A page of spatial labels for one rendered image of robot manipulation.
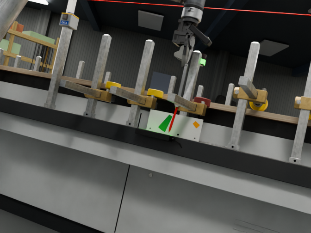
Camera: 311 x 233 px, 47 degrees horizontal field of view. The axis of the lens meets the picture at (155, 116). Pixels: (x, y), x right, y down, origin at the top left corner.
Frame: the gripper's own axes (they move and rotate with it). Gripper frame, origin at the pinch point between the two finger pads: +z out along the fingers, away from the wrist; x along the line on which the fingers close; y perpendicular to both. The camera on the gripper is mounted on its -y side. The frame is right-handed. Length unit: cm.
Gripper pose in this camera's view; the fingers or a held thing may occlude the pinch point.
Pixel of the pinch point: (184, 64)
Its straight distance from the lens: 159.0
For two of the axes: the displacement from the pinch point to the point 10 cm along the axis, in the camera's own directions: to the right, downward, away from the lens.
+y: -9.0, -2.0, 3.9
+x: -3.7, -1.1, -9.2
